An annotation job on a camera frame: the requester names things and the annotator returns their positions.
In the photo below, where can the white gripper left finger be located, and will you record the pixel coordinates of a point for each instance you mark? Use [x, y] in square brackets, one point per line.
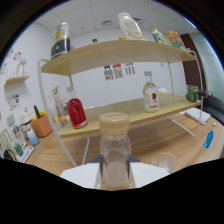
[85, 173]

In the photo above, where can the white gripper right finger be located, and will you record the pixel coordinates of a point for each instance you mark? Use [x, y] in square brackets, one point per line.
[145, 173]

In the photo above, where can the tall clear bottle cork lid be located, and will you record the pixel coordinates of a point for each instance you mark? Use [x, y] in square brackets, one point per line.
[115, 150]

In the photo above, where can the blue liquid bottle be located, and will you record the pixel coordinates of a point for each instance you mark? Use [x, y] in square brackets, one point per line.
[209, 138]

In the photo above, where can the white milk bottle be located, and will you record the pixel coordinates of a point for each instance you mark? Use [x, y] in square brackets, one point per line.
[131, 28]

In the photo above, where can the white scale with green cup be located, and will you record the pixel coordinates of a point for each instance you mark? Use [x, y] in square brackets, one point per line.
[25, 153]

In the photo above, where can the red liquid bottle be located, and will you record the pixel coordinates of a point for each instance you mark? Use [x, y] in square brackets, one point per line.
[77, 115]

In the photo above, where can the orange container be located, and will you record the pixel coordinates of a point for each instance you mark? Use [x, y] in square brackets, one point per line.
[41, 127]

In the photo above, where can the clear bottle red label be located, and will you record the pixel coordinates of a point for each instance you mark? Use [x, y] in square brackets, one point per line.
[151, 96]

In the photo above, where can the black jug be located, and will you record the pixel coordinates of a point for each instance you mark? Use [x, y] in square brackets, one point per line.
[10, 156]

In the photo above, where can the white notebook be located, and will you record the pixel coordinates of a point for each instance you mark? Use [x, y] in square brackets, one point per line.
[198, 115]

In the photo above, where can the green glass with limes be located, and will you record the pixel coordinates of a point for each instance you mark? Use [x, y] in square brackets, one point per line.
[191, 94]

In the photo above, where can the black office chair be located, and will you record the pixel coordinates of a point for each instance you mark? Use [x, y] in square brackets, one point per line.
[215, 111]

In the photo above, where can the brown door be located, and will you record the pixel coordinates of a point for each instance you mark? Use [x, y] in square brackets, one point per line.
[194, 73]

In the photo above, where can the two-tier wooden shelf rack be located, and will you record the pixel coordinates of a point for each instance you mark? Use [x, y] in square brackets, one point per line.
[110, 53]

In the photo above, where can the white figurine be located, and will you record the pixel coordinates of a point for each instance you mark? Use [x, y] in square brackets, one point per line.
[21, 65]

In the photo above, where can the yellow colourful can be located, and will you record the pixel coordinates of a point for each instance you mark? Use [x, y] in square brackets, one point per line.
[176, 40]

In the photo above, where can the clear bottle green cap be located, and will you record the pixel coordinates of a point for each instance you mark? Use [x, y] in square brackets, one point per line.
[158, 36]

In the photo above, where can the wooden wall shelf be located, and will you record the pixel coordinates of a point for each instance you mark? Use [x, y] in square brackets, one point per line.
[16, 80]

